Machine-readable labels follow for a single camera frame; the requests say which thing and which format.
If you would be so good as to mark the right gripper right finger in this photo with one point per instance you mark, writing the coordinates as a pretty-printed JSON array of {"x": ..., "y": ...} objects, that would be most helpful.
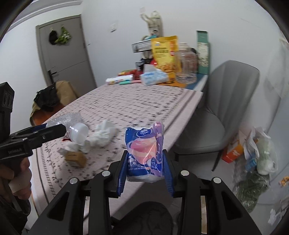
[{"x": 169, "y": 179}]

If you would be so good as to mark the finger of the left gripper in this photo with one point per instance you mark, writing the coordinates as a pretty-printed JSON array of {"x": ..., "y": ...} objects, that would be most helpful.
[{"x": 35, "y": 136}]

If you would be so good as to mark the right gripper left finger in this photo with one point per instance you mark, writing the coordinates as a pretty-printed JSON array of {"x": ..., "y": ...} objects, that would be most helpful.
[{"x": 122, "y": 173}]

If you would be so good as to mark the blue pink tissue pack wrapper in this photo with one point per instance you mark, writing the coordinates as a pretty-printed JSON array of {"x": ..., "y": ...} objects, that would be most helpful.
[{"x": 145, "y": 153}]

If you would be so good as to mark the clear plastic bottle white cap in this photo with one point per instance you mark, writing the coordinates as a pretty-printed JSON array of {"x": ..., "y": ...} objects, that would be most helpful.
[{"x": 77, "y": 130}]

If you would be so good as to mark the crumpled white tissue on table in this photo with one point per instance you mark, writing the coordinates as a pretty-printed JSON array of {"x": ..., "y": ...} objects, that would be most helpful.
[{"x": 100, "y": 137}]

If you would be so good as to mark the brown chair with black clothes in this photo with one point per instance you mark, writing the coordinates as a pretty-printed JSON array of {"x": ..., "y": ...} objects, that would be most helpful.
[{"x": 50, "y": 100}]

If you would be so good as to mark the small brown cardboard box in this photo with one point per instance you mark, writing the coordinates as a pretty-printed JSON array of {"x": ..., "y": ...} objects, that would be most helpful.
[{"x": 76, "y": 159}]

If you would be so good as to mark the pink patterned tablecloth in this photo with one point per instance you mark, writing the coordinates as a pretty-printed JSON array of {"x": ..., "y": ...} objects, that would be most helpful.
[{"x": 133, "y": 105}]

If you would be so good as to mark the orange carton box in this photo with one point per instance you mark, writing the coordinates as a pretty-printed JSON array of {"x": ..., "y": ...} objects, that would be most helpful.
[{"x": 235, "y": 148}]

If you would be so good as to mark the grey upholstered chair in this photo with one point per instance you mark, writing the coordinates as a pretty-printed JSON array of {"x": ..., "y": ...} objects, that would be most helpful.
[{"x": 211, "y": 127}]

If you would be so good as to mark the green vegetables plastic bag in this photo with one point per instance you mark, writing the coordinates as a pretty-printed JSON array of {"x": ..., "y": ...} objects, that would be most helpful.
[{"x": 249, "y": 190}]

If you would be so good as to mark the teal pen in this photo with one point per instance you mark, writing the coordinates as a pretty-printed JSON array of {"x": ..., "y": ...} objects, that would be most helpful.
[{"x": 130, "y": 82}]

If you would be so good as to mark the white tube roll package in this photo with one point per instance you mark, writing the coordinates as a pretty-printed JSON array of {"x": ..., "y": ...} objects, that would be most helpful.
[{"x": 119, "y": 79}]

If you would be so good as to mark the white plastic grocery bag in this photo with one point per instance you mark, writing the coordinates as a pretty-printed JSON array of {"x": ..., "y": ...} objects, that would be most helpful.
[{"x": 259, "y": 153}]

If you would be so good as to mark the blue white tissue pack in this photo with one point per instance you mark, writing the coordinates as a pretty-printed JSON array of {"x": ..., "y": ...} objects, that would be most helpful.
[{"x": 153, "y": 76}]

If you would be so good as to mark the grey door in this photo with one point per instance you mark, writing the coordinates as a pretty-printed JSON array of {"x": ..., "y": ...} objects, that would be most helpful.
[{"x": 65, "y": 62}]

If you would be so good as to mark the green hanging cloth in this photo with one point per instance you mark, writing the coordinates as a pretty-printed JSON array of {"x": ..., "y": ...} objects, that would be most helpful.
[{"x": 64, "y": 37}]

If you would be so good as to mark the clear glass jar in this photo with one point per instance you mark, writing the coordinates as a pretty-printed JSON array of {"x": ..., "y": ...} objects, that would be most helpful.
[{"x": 185, "y": 65}]

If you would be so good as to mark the yellow snack bag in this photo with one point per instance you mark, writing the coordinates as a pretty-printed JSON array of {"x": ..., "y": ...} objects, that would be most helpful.
[{"x": 163, "y": 51}]

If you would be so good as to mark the green tall box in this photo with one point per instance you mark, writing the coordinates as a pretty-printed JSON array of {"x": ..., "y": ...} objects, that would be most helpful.
[{"x": 203, "y": 52}]

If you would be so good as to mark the white carton bag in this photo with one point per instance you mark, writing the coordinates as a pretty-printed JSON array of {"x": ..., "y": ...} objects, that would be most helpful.
[{"x": 154, "y": 23}]

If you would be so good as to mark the black wire basket shelf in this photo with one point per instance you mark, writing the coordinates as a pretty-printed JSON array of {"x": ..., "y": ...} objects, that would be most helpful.
[{"x": 141, "y": 46}]

